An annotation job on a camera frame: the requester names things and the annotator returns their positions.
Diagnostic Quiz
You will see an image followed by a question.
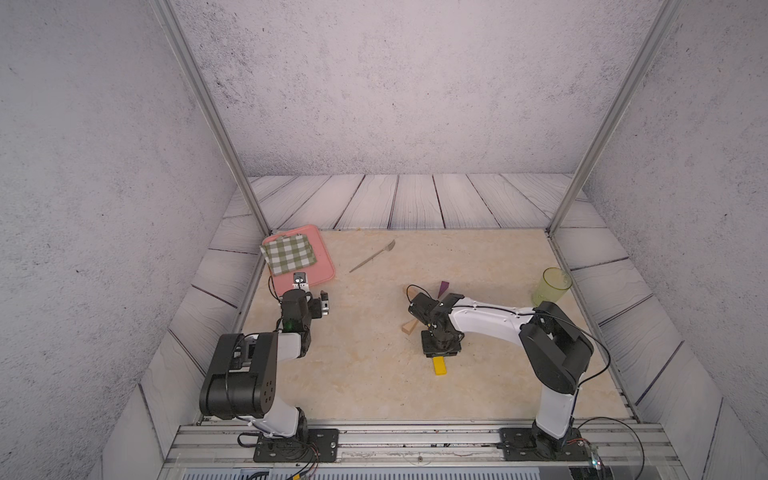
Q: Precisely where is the metal fork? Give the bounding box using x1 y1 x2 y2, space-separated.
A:
350 240 396 273

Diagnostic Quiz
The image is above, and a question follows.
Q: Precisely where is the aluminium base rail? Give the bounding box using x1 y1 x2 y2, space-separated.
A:
159 420 688 479

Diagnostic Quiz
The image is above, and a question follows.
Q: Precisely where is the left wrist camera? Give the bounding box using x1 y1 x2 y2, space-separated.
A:
292 271 310 292

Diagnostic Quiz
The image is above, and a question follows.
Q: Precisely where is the green checkered cloth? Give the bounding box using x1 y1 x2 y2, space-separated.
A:
260 234 317 276

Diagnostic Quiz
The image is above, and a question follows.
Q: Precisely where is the green translucent cup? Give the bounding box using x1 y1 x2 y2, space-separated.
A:
531 267 573 306

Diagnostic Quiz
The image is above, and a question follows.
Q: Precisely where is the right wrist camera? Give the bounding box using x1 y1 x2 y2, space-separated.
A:
408 293 451 329

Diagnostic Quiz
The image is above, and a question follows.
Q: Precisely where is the aluminium frame post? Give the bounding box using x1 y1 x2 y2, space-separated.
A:
150 0 272 236
546 0 684 239

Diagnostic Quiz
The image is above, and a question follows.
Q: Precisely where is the pink plastic tray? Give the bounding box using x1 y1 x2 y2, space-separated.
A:
260 225 335 297

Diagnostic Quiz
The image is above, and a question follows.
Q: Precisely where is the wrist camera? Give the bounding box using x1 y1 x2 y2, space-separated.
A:
408 293 451 329
292 271 310 292

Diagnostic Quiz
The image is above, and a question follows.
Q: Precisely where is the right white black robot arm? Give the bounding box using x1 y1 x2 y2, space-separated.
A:
408 293 594 460

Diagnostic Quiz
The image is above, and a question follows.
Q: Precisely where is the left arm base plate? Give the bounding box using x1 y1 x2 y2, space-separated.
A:
253 428 340 464

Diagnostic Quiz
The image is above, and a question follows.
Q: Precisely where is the left aluminium frame post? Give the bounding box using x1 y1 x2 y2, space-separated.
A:
150 0 272 236

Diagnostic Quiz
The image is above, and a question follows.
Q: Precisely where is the purple triangular block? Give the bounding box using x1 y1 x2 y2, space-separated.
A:
437 281 450 300

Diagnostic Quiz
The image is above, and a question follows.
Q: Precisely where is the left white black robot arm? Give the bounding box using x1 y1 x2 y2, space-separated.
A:
199 289 329 442

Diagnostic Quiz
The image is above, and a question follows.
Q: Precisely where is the right aluminium frame post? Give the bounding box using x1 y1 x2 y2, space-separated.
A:
546 0 684 239

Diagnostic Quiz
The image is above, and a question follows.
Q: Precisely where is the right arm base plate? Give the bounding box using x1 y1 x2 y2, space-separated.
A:
497 427 592 462

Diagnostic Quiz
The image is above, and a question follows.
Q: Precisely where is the yellow block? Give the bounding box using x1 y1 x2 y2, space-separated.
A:
432 356 447 376

